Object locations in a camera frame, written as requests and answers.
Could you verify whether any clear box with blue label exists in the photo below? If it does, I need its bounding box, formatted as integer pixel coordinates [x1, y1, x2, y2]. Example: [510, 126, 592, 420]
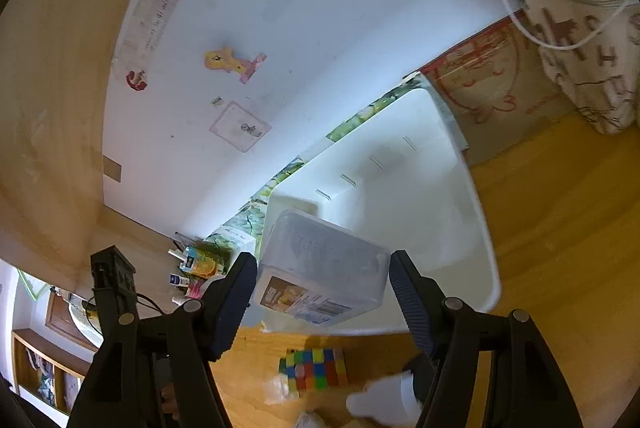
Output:
[253, 209, 390, 327]

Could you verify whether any colourful rubiks cube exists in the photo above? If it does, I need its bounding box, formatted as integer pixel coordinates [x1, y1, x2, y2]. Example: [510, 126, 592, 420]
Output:
[279, 348, 349, 393]

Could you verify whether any black power adapter plug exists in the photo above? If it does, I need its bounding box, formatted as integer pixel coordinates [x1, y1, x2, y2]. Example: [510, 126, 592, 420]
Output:
[402, 353, 435, 403]

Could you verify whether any beige wedge-shaped box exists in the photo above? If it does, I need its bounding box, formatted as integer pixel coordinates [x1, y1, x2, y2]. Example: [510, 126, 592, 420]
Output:
[294, 412, 328, 428]

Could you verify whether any pink cylindrical can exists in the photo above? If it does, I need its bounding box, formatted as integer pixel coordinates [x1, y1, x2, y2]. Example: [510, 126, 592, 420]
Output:
[186, 280, 205, 299]

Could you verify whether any green landscape poster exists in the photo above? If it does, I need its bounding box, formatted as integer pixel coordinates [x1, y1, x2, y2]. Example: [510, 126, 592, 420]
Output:
[204, 72, 471, 259]

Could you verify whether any white plastic storage bin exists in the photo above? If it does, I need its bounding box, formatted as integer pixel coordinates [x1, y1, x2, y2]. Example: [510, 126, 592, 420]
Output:
[255, 86, 504, 336]

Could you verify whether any brown cartoon cardboard sheet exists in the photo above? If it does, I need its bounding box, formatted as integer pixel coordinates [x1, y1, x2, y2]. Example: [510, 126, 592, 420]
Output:
[420, 18, 573, 166]

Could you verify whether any paper note strip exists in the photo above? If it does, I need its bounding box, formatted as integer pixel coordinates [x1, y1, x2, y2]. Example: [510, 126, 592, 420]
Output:
[117, 0, 180, 66]

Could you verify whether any beige printed fabric bag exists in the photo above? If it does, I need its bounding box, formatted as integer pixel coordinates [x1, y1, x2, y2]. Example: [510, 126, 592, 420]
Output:
[519, 0, 639, 135]

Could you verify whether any black cable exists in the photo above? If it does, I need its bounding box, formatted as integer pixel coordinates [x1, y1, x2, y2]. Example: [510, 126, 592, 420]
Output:
[81, 291, 170, 317]

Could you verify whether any pink square wall sticker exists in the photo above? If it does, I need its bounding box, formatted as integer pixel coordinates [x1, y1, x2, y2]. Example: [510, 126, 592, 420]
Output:
[209, 101, 271, 153]

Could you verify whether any red wall sticker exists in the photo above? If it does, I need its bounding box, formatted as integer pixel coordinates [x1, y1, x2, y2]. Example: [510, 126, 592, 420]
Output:
[125, 70, 148, 92]

